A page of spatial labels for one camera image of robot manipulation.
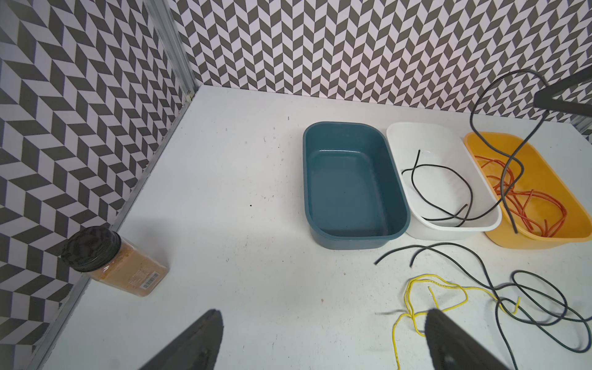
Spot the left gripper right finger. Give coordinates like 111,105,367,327
424,309,507,370

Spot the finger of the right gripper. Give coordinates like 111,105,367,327
533,66,592,117

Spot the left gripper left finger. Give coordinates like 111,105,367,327
141,309,224,370

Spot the yellow cable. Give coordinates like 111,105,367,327
392,273,523,370

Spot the black cable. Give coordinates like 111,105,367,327
422,68,551,234
401,149,475,228

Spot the cable pile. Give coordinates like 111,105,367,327
373,242,592,370

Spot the red cable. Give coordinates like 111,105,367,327
473,154,569,239

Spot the yellow tray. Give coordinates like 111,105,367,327
463,131,592,251

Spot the left spice jar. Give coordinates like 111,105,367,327
60,226,168,297

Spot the white tray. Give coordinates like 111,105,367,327
386,122,502,241

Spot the dark teal tray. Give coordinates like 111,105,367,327
302,122,411,250

